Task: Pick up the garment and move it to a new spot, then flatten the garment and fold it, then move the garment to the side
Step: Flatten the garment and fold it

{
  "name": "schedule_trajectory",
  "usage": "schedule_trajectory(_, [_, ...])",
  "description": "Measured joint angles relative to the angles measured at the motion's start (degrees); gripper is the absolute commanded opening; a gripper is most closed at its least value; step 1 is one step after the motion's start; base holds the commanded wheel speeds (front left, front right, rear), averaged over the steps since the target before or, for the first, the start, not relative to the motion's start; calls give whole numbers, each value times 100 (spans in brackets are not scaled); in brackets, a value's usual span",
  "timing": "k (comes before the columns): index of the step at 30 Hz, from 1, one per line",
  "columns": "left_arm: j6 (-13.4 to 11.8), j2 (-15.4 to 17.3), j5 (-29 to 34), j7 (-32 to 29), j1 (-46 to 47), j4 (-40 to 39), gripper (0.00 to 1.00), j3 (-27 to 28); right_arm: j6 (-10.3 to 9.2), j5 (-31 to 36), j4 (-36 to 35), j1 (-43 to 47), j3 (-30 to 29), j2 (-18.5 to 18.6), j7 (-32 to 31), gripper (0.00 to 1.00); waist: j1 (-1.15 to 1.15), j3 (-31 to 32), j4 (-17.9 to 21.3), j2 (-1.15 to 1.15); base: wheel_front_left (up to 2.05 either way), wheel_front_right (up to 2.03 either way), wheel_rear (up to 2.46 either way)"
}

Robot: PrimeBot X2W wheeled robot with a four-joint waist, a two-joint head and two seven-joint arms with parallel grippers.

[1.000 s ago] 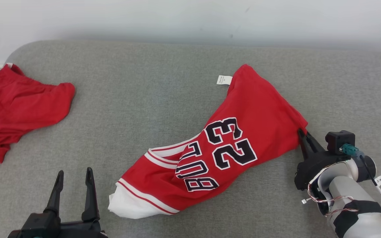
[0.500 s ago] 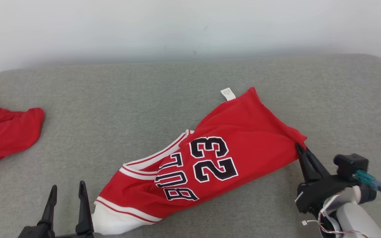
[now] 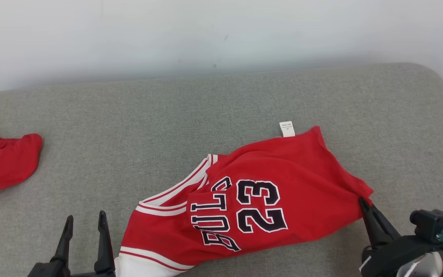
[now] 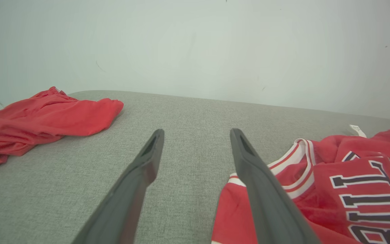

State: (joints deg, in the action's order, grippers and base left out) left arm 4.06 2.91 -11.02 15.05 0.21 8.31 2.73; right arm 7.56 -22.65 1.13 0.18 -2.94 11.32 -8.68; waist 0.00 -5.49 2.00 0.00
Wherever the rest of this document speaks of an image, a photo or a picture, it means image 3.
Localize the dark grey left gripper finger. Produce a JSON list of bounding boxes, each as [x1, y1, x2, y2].
[[94, 211, 115, 274], [52, 215, 74, 266]]

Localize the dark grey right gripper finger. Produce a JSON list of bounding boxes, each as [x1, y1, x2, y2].
[[371, 206, 401, 241], [359, 198, 389, 247]]

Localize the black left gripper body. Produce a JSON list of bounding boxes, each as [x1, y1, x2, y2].
[[27, 262, 116, 277]]

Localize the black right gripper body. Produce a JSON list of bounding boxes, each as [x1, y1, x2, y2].
[[360, 235, 443, 277]]

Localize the red basketball jersey white sleeves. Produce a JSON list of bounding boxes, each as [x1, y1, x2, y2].
[[115, 121, 374, 277]]

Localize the red shorts white stripe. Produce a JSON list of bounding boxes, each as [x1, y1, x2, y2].
[[0, 129, 43, 210]]

